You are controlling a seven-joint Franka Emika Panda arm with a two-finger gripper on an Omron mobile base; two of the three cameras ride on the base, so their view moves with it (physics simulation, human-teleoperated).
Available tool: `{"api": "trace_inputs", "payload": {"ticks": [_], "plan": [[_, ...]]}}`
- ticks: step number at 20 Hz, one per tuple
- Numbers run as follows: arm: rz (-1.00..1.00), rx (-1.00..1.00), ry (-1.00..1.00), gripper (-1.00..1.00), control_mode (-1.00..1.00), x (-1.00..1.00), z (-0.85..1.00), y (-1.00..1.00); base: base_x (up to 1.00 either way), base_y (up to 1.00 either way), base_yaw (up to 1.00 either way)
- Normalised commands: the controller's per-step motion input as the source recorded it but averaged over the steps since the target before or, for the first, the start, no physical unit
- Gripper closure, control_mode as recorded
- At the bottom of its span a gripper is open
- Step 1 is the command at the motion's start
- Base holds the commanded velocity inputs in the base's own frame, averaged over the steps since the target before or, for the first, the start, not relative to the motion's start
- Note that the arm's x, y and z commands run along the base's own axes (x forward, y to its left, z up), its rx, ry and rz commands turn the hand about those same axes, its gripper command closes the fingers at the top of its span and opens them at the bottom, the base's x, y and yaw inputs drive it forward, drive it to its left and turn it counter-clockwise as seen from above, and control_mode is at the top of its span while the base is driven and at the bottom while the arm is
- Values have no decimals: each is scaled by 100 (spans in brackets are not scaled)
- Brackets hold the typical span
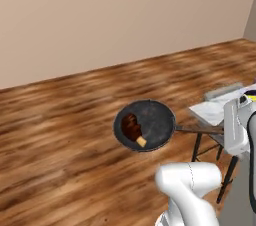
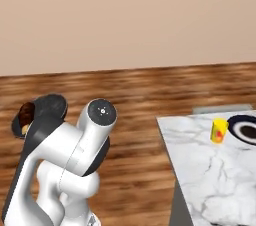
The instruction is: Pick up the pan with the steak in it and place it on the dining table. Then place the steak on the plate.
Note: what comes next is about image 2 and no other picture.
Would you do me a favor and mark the brown steak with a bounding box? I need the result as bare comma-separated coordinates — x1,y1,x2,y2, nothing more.
17,102,37,136

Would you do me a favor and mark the white marble dining table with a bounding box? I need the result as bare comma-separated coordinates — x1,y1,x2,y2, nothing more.
156,109,256,226

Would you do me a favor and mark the dark blue and white plate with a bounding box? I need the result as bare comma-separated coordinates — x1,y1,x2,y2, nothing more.
227,114,256,147

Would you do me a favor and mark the dark grey pan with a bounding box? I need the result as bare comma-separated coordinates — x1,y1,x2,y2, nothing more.
11,93,69,140

